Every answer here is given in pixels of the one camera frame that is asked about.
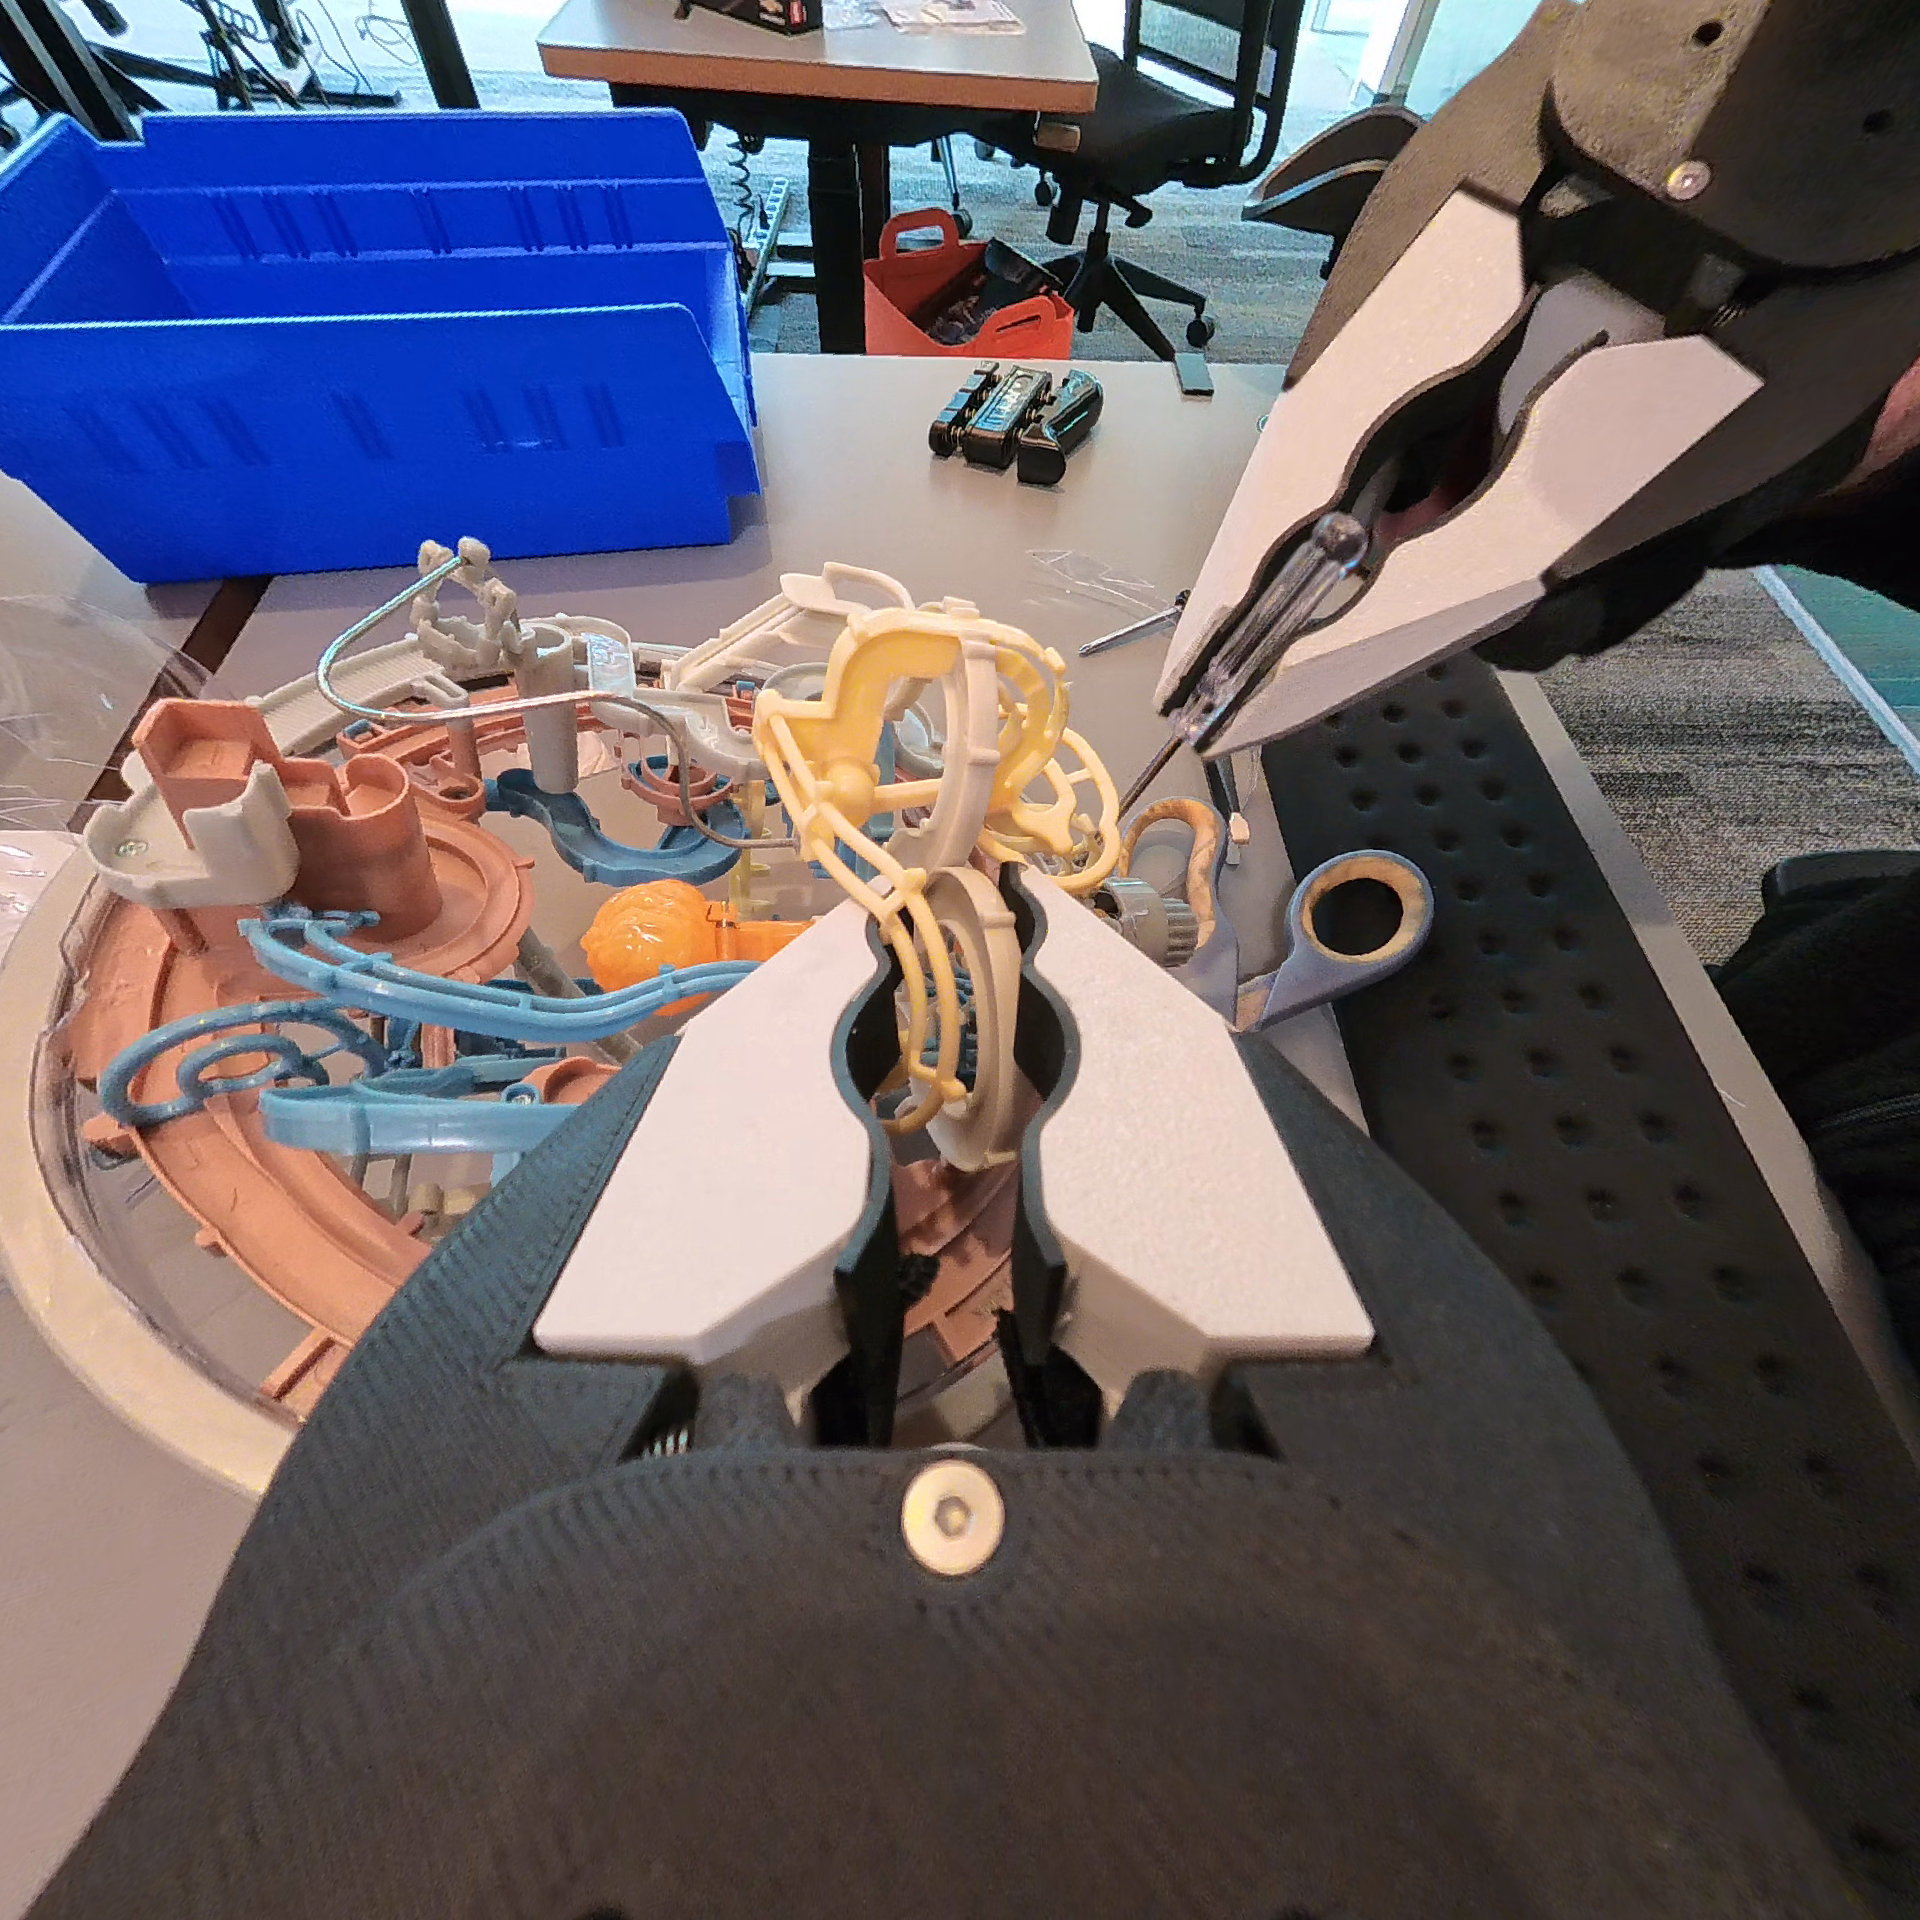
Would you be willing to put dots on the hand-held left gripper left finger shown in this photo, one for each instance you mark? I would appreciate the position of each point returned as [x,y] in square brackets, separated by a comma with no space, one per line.
[704,1202]

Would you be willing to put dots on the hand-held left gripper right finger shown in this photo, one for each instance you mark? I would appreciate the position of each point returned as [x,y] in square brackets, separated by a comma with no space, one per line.
[1201,1202]

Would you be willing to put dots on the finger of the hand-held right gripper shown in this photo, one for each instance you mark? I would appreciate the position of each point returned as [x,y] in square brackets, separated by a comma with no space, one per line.
[1381,346]
[1589,451]

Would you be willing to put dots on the marble maze ball toy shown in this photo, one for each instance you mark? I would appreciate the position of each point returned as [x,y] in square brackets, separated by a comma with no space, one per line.
[375,839]

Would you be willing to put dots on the person's right hand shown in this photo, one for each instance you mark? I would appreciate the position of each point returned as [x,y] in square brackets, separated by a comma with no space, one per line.
[1881,446]

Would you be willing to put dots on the black office chair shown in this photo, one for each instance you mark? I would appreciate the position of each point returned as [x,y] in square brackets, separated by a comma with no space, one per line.
[1348,150]
[1185,76]

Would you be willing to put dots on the grey orange scissors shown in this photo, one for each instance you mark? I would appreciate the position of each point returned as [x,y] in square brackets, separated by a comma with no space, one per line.
[1266,997]

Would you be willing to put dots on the clear plastic wrapper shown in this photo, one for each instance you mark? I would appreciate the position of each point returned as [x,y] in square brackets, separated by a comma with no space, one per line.
[1109,569]

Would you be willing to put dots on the black dimpled mat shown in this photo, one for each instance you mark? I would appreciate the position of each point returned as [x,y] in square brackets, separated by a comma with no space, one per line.
[1575,1126]

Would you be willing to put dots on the black plastic device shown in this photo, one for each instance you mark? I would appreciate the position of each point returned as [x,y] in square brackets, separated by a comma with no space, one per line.
[1004,421]

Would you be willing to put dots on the red bag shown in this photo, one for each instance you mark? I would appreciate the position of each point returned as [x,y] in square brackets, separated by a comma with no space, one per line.
[900,307]

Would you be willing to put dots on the wooden-edged table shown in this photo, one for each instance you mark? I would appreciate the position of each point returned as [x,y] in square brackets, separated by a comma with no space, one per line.
[826,68]

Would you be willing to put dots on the person's leg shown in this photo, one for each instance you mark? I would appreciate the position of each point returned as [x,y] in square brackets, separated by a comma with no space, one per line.
[1844,1020]

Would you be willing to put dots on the blue storage bin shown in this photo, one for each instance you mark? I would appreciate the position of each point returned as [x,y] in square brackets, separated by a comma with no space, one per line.
[375,451]

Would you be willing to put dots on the clear plastic dome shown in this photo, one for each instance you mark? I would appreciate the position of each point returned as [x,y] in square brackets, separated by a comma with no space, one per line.
[75,645]

